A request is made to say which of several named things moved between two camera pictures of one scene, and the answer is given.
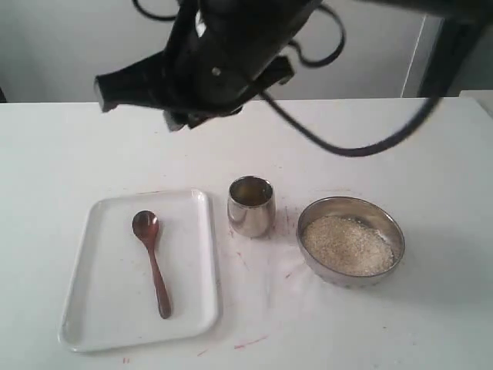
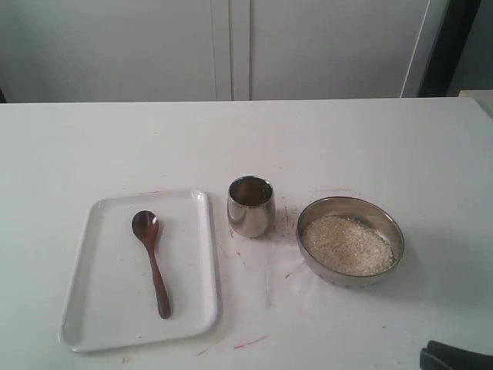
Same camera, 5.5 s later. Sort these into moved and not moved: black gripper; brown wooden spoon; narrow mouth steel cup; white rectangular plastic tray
Moved: black gripper
Not moved: narrow mouth steel cup; white rectangular plastic tray; brown wooden spoon
